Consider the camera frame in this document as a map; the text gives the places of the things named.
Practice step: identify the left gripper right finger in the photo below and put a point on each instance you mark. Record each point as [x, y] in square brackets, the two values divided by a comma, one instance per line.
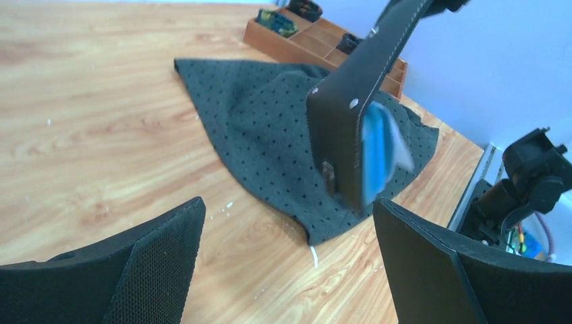
[439, 276]

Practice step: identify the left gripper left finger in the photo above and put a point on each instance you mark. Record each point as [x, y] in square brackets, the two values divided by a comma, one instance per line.
[141, 275]

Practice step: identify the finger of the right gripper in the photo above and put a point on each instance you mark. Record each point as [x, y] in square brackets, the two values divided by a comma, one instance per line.
[440, 6]

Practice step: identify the black leather card holder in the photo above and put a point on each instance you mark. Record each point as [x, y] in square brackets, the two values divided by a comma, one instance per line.
[336, 106]

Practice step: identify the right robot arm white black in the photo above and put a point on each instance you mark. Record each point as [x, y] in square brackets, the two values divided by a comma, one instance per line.
[538, 173]

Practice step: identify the coiled black belt middle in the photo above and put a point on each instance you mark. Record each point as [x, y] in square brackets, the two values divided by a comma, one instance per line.
[348, 43]

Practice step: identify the coiled black belt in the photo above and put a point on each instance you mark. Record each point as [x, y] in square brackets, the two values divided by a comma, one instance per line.
[306, 9]
[348, 43]

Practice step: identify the brown wooden compartment tray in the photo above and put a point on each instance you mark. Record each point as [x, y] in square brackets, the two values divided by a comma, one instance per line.
[314, 43]

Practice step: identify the coiled black belt top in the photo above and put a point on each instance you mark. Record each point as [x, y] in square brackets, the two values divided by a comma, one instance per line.
[306, 9]

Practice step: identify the dark grey dotted cloth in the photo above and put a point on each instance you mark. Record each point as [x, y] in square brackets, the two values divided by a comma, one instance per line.
[254, 113]

